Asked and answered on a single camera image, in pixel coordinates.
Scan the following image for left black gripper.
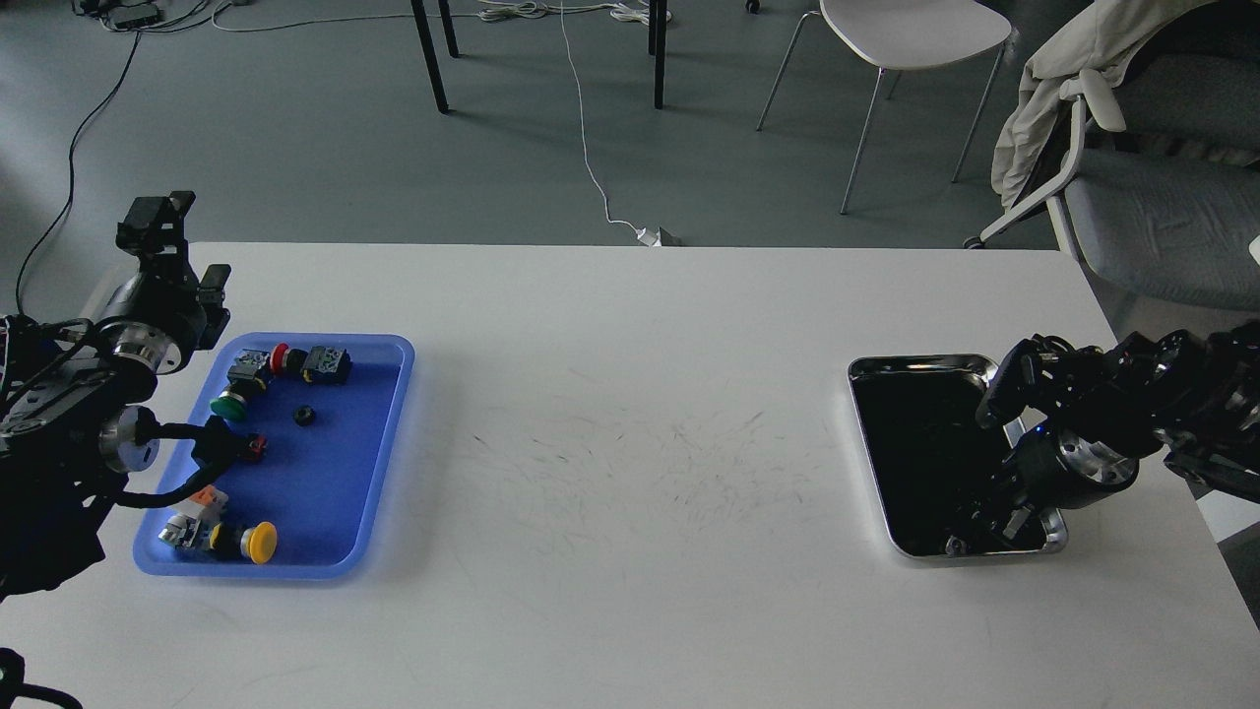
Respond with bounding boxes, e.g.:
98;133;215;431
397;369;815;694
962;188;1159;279
97;190;232;375

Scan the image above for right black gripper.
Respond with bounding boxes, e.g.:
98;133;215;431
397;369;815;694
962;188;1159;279
942;424;1140;557

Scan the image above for small black gear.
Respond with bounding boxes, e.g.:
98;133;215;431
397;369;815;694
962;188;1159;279
291;406;318;427

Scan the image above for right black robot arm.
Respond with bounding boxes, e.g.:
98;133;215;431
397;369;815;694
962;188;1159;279
942;320;1259;557

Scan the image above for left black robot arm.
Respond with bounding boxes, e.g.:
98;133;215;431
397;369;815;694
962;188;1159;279
1;190;266;597

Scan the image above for steel metal tray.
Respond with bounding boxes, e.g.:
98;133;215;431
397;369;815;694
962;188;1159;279
847;354;1068;565

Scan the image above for red emergency stop button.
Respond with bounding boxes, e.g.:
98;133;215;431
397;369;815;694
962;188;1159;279
267;343;309;378

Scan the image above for blue plastic tray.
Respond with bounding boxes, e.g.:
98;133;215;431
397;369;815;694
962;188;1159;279
132;332;415;582

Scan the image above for orange grey contact block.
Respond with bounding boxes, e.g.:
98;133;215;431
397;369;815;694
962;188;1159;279
171;484;229;524

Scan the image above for yellow mushroom push button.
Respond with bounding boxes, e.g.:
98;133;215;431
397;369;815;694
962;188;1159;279
158;515;278;565

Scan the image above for white power adapter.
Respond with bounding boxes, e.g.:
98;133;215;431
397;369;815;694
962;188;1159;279
636;227;683;247

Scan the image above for beige jacket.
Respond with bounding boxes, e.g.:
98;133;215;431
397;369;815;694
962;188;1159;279
990;1;1207;212

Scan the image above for white chair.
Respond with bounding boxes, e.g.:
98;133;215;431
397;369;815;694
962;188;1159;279
756;1;1014;215

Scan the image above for black table legs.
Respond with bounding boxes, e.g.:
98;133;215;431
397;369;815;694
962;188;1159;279
410;0;669;115

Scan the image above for green push button switch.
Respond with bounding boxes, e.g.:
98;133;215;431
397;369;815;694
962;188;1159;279
209;349;272;421

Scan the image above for black floor cable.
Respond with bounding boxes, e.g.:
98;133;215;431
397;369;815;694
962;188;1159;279
15;0;213;316

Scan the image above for black switch contact block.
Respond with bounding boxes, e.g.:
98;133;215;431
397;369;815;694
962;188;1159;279
299;346;352;387

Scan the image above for black selector switch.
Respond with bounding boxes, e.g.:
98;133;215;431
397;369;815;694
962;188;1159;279
192;416;268;468

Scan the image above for white floor cable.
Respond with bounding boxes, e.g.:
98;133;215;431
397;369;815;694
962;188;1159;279
212;0;674;237

